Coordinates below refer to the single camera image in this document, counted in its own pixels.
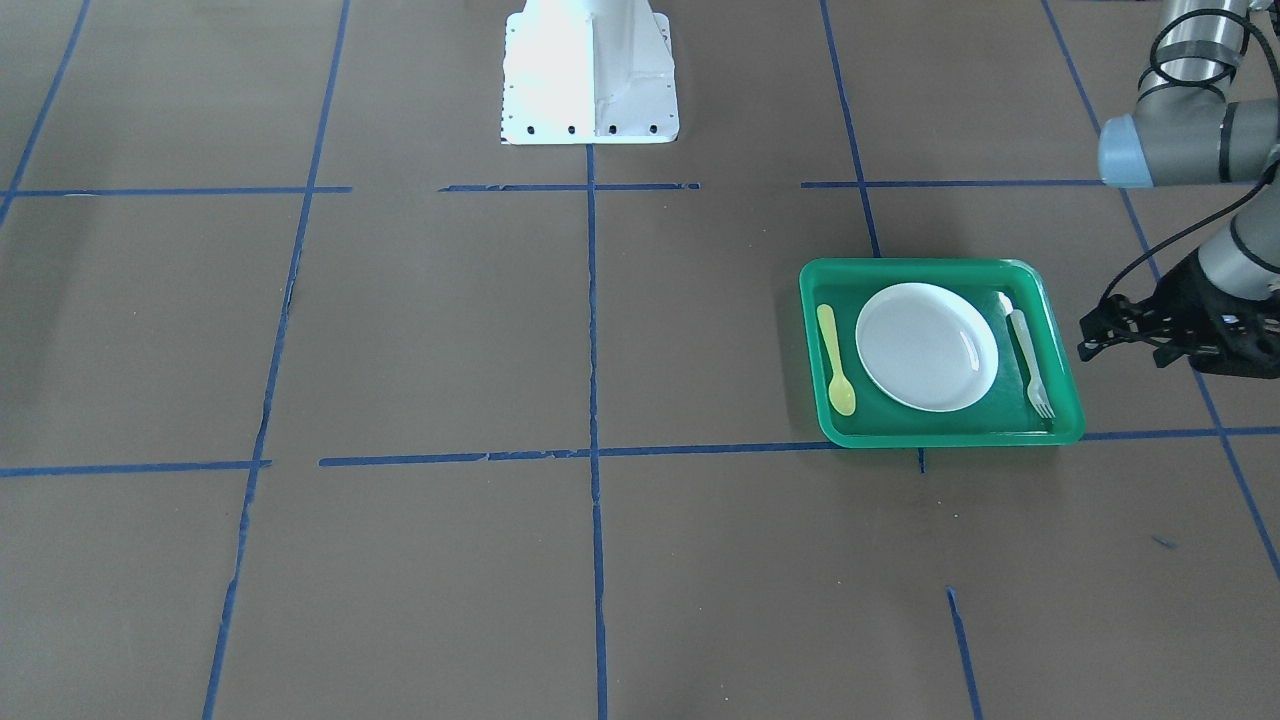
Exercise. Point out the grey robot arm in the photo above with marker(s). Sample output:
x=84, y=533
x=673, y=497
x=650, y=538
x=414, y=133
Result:
x=1186, y=130

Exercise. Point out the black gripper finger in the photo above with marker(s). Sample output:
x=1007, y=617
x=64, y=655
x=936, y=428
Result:
x=1167, y=353
x=1115, y=320

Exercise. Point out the white round plate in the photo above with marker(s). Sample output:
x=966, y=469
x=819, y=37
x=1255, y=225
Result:
x=926, y=347

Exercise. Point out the green plastic tray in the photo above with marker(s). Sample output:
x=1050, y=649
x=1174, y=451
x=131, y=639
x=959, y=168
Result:
x=1003, y=417

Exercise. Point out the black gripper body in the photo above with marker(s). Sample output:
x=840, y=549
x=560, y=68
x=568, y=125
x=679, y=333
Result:
x=1183, y=301

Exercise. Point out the pale translucent plastic fork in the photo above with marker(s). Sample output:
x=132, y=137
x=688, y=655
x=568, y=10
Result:
x=1035, y=390

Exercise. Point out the yellow plastic spoon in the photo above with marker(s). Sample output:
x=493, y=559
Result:
x=841, y=396

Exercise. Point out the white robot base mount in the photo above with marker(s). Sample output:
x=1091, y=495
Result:
x=587, y=73

